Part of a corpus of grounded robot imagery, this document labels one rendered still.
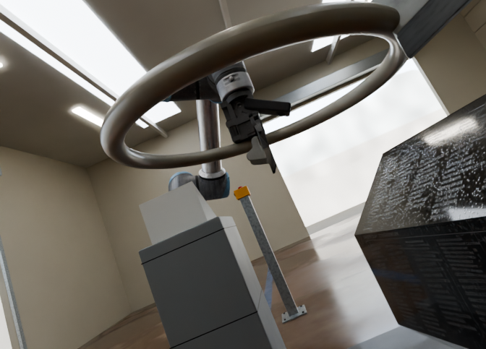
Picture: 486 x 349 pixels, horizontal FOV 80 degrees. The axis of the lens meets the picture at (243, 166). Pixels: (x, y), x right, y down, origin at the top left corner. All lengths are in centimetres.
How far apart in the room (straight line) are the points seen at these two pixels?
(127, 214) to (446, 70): 902
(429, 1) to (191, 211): 122
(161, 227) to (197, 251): 23
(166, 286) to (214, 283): 21
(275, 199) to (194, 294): 616
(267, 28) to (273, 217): 715
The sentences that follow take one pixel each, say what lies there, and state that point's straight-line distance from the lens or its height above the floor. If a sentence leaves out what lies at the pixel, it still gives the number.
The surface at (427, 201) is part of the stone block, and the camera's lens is 78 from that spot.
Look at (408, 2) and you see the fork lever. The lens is 39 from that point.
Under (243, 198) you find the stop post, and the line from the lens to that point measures 245.
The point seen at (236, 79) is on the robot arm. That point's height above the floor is 109.
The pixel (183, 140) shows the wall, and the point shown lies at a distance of 803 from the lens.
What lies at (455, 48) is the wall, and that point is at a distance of 972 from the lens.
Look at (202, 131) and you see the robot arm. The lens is 151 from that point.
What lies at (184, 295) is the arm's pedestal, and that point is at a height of 60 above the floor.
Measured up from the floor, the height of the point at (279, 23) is 90.
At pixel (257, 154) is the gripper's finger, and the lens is 68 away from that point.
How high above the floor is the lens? 75
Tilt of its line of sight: 11 degrees up
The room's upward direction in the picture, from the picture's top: 23 degrees counter-clockwise
